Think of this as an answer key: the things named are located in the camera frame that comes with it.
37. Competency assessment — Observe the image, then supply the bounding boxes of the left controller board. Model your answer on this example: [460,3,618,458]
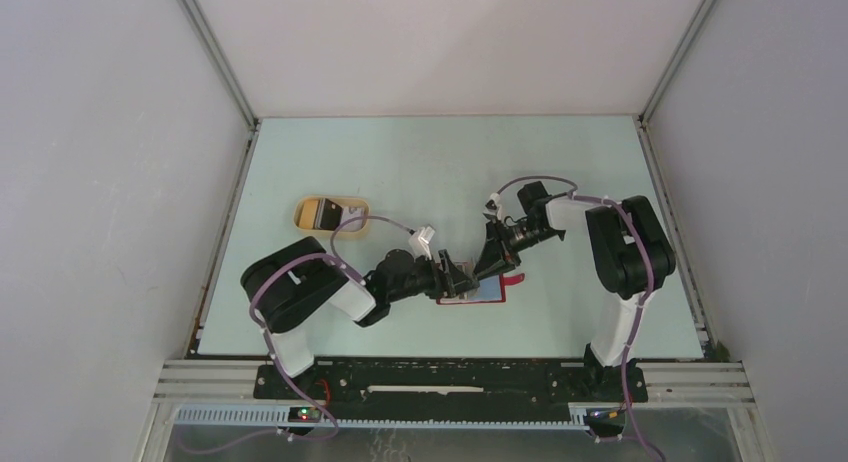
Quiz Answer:
[288,407,323,423]

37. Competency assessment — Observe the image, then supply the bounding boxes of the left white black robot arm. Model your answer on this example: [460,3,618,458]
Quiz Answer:
[240,236,479,399]

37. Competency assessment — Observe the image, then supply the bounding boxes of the white cable duct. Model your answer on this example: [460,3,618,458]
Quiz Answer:
[173,404,589,431]

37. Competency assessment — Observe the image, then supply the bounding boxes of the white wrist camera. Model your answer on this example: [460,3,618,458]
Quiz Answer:
[483,192,505,222]
[408,225,436,260]

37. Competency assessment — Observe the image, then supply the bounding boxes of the white grey credit card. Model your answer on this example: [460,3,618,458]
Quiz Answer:
[339,206,368,233]

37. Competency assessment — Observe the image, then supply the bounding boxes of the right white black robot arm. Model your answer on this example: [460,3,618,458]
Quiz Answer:
[473,176,676,400]

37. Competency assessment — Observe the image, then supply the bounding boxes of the red leather card holder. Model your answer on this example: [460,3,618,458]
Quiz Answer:
[436,270,526,306]

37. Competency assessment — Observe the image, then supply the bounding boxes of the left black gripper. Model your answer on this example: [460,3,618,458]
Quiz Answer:
[387,249,478,303]

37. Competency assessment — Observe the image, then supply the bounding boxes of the beige oval tray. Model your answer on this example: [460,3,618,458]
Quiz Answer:
[292,195,370,239]

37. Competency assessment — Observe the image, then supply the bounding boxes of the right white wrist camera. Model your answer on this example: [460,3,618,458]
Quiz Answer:
[483,192,505,222]

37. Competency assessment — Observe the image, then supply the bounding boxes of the aluminium frame rail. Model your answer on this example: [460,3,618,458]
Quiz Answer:
[153,359,755,408]

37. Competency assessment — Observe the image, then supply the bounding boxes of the right controller board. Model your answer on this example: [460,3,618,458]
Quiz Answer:
[585,410,627,425]

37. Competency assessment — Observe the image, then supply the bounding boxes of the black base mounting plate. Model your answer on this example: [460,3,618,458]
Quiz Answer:
[253,357,648,423]

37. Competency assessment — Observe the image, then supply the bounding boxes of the controller board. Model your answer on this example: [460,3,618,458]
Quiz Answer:
[288,407,323,423]
[585,410,627,425]

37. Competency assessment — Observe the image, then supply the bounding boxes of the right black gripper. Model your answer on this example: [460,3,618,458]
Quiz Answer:
[472,219,560,281]

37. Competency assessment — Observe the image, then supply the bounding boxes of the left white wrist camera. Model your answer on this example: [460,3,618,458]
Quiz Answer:
[408,225,436,260]

